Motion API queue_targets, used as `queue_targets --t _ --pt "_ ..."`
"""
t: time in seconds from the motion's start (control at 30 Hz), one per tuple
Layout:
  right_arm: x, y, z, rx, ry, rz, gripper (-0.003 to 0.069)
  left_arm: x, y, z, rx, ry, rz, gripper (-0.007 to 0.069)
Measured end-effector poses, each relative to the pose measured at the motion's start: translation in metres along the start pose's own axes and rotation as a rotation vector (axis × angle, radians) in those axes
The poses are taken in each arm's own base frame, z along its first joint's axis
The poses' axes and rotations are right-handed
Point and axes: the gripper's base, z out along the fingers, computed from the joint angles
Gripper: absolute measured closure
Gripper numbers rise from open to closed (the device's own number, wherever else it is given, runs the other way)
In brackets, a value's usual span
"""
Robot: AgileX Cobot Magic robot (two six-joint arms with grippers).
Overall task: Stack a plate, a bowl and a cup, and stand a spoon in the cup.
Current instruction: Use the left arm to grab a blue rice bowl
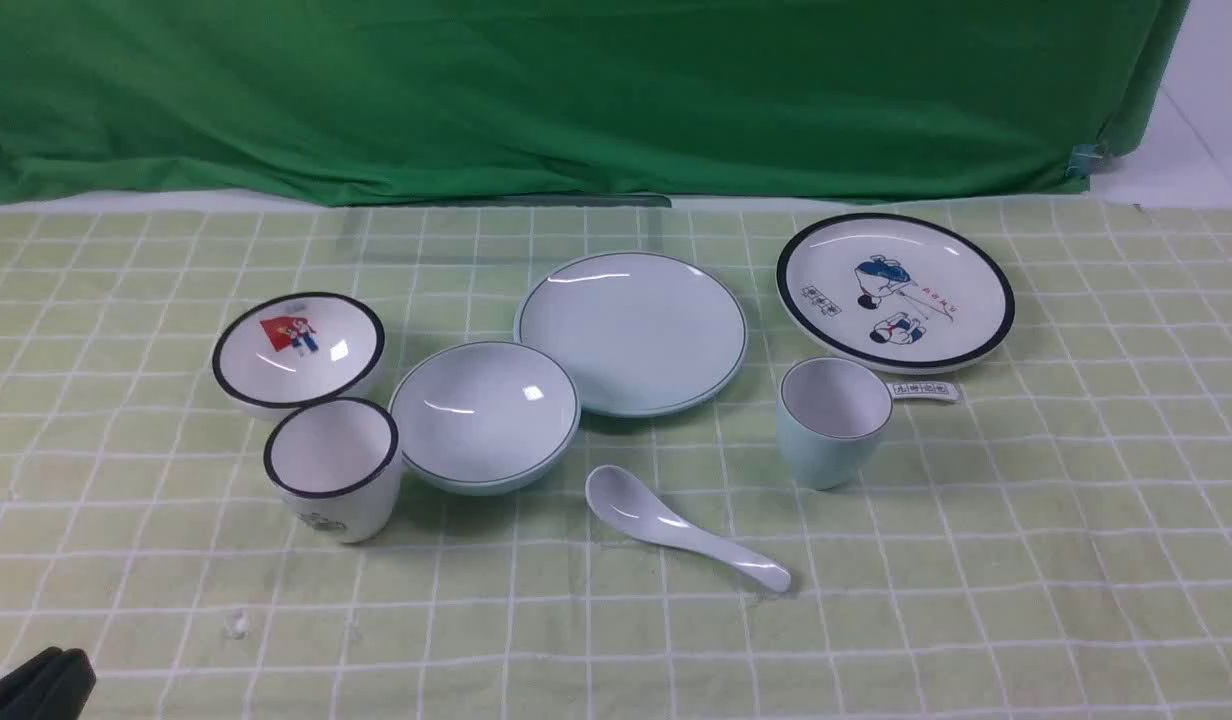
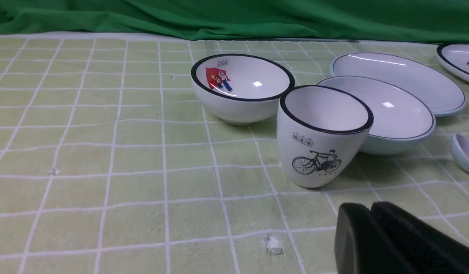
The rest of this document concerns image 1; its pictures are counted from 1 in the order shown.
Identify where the blue clip on backdrop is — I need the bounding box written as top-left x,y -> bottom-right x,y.
1064,143 -> 1109,181

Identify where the light blue plate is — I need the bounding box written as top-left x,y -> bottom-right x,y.
514,252 -> 748,418

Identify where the green backdrop cloth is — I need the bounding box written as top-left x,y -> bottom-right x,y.
0,1 -> 1188,206

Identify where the light blue cup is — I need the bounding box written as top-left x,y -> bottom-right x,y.
777,358 -> 892,489

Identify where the white patterned ceramic spoon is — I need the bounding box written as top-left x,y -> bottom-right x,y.
886,381 -> 963,404

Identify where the white cup black rim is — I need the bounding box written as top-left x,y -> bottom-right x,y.
261,397 -> 404,544

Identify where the white plate cartoon print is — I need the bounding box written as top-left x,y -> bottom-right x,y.
775,213 -> 1016,375

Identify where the light blue ceramic spoon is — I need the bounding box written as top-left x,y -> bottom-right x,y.
585,465 -> 793,593

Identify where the white bowl black rim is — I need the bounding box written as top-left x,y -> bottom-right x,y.
212,291 -> 387,423

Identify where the light blue bowl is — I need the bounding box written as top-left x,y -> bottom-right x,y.
389,342 -> 582,496

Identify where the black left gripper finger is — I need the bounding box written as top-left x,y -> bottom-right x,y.
0,647 -> 99,719

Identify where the green checkered tablecloth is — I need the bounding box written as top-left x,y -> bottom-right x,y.
0,198 -> 1232,719

